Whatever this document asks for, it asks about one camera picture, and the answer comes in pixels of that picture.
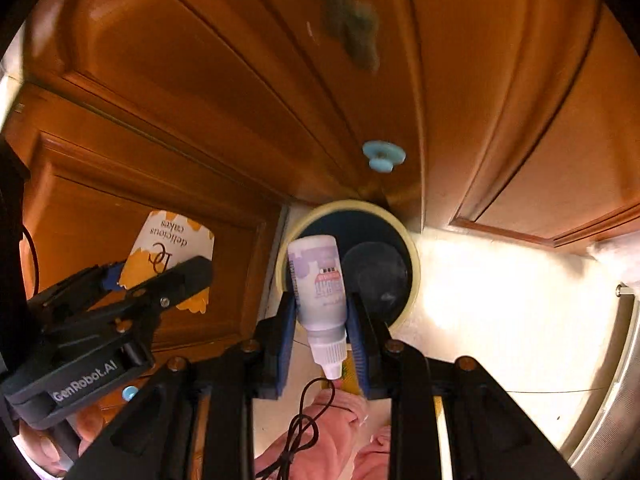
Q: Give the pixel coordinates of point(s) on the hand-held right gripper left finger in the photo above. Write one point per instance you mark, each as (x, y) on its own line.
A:
(287, 345)

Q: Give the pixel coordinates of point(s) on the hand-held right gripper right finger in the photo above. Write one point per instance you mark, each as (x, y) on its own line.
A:
(357, 345)

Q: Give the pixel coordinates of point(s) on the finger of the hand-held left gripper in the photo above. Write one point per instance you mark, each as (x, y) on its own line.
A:
(175, 282)
(111, 276)

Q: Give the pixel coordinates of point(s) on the white yellow cake wrapper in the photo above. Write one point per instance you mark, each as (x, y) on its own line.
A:
(165, 240)

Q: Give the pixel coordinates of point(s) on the white plastic squeeze bottle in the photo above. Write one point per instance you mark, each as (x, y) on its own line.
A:
(315, 280)

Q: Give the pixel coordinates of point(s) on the round yellow-rimmed bin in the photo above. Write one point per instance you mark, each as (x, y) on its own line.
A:
(385, 230)

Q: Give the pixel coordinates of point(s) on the person's left hand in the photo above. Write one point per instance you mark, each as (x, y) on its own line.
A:
(91, 425)

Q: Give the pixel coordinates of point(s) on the yellow round paper piece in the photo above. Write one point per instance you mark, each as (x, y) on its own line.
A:
(351, 379)

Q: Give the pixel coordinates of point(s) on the blue cabinet knob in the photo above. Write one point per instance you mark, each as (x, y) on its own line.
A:
(382, 152)
(129, 393)

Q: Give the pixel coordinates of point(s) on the wooden cabinet door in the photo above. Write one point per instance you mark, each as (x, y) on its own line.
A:
(200, 85)
(525, 110)
(90, 200)

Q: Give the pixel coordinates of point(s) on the person's pink pants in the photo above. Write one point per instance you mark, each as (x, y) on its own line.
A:
(330, 440)

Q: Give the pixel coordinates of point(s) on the grey sticker cluster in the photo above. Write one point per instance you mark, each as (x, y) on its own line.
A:
(360, 30)

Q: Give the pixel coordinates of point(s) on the grey metal door frame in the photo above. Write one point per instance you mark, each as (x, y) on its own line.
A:
(615, 385)

